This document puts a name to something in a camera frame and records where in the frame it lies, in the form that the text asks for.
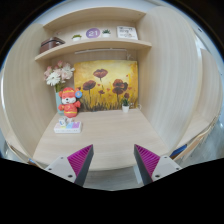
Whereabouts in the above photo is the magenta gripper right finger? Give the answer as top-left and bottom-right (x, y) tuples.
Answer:
(134, 144), (181, 185)

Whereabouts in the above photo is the poppy flower painting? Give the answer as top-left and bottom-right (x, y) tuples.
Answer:
(74, 60), (138, 112)

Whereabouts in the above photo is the red plush toy figure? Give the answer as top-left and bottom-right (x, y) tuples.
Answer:
(58, 87), (82, 118)

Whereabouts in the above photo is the under-shelf light bar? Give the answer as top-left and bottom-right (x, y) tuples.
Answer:
(74, 48), (127, 55)

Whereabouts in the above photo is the wooden wall shelf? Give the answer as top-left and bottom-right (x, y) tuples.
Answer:
(35, 38), (152, 61)

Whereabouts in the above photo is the pink white flower bouquet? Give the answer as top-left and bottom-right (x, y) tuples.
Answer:
(44, 61), (75, 92)

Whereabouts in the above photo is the right small shelf plant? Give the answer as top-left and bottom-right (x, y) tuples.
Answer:
(102, 29), (111, 37)

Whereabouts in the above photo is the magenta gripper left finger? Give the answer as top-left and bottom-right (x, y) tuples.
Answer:
(45, 145), (94, 186)

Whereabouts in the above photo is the white text sign card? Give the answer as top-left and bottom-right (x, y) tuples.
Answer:
(117, 26), (138, 40)

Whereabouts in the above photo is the light blue vase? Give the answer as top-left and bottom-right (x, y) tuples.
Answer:
(55, 92), (64, 116)

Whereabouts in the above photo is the small white potted plant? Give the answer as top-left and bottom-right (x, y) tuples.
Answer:
(122, 98), (130, 113)

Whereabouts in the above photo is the purple round number sign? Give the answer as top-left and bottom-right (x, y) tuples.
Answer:
(86, 28), (101, 39)

